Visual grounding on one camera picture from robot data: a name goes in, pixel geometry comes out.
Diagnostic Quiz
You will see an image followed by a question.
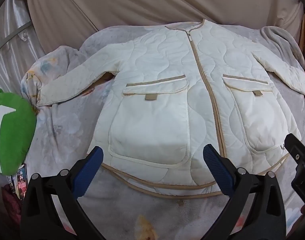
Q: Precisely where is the green plush pillow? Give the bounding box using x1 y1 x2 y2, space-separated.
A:
0 89 37 176

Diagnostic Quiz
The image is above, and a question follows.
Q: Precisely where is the beige curtain fabric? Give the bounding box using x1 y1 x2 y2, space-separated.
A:
27 0 304 52

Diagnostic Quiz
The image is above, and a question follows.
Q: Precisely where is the silver wardrobe cover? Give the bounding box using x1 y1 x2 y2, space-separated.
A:
0 0 45 94

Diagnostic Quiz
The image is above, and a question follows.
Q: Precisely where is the grey printed fleece blanket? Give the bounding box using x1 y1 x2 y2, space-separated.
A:
22 20 305 239

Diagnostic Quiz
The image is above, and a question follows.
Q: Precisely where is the cream quilted jacket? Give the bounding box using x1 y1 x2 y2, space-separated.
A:
38 20 305 197

